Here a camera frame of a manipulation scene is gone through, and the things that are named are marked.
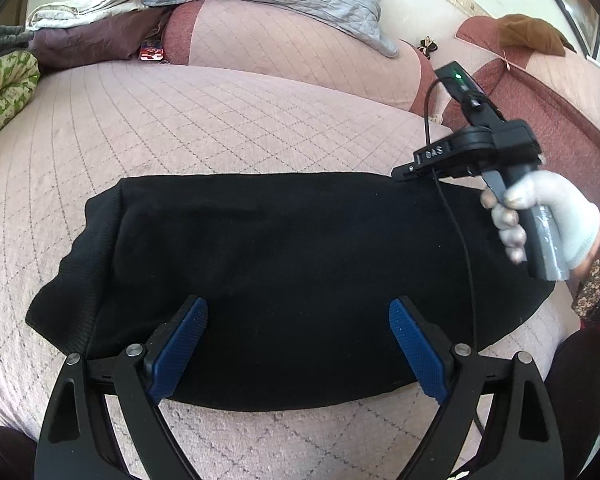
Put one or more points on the green patterned blanket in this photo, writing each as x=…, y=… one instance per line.
x=2, y=92

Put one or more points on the dark purple blanket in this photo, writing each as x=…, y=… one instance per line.
x=97, y=40

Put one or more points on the pink quilted sofa cover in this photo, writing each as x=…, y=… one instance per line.
x=230, y=125

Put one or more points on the dark grey knitted cloth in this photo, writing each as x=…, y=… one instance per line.
x=2, y=40

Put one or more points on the black pants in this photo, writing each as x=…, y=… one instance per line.
x=280, y=280

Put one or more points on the person's right hand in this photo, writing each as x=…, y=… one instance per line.
x=555, y=210

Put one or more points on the red patterned small box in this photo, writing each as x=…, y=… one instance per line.
x=151, y=51

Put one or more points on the person's dark leg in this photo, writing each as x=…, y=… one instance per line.
x=577, y=400

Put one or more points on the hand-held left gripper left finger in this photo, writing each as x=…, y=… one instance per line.
x=177, y=350

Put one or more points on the brown cloth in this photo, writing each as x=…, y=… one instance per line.
x=530, y=32

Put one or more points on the bow shaped hair clip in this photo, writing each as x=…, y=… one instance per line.
x=426, y=45

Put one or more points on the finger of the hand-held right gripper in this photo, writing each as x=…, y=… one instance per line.
x=411, y=171

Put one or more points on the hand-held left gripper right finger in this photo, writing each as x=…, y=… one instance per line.
x=420, y=355

